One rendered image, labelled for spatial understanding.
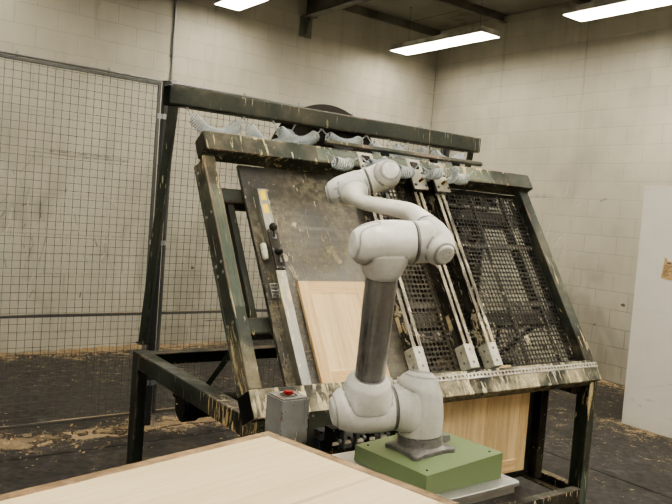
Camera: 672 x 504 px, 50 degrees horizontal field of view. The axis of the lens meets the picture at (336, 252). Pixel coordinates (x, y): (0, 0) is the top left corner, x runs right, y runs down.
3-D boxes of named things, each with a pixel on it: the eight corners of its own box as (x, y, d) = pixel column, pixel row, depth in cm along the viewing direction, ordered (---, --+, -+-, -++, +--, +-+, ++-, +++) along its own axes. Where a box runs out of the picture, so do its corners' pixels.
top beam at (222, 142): (197, 160, 327) (206, 147, 320) (194, 141, 331) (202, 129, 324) (522, 197, 453) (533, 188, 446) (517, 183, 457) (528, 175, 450)
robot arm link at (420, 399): (450, 438, 244) (451, 375, 242) (399, 442, 240) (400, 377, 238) (433, 424, 260) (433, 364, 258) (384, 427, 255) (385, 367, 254)
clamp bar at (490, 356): (482, 370, 361) (516, 354, 344) (416, 171, 408) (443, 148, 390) (496, 369, 367) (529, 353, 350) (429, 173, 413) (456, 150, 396)
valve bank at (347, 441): (323, 481, 280) (328, 421, 279) (304, 469, 292) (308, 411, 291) (420, 464, 309) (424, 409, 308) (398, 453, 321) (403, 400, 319)
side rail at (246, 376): (237, 397, 289) (248, 389, 281) (193, 167, 332) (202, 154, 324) (250, 396, 292) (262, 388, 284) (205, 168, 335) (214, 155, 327)
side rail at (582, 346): (570, 366, 410) (585, 360, 402) (507, 200, 453) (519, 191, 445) (579, 365, 414) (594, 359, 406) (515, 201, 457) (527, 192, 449)
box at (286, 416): (279, 449, 260) (282, 400, 259) (263, 439, 270) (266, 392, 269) (306, 445, 267) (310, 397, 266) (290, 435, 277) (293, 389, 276)
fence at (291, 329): (297, 388, 299) (301, 385, 296) (253, 192, 336) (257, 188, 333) (307, 387, 301) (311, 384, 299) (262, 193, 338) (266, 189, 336)
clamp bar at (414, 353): (407, 377, 333) (439, 359, 316) (345, 162, 379) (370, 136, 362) (423, 376, 339) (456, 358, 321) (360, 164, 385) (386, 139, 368)
